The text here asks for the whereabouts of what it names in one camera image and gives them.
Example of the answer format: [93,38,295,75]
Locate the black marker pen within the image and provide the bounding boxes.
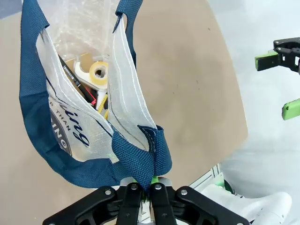
[57,54,94,104]

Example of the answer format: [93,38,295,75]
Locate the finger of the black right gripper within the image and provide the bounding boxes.
[282,98,300,120]
[255,37,300,75]

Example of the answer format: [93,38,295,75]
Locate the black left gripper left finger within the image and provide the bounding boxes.
[43,182,144,225]

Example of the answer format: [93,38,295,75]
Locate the clear tape roll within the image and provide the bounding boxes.
[89,62,110,85]

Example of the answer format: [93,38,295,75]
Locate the aluminium frame rail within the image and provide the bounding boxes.
[189,164,223,190]

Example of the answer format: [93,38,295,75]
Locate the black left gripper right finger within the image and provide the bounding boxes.
[149,177,250,225]

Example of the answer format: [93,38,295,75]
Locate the white plastic holder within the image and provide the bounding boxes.
[74,61,108,90]

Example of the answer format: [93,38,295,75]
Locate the brown cardboard piece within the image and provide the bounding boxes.
[64,53,94,71]

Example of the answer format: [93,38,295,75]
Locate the translucent bag with blue handles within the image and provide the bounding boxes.
[18,0,173,190]

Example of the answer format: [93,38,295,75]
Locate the red and black tool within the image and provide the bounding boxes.
[81,85,98,105]

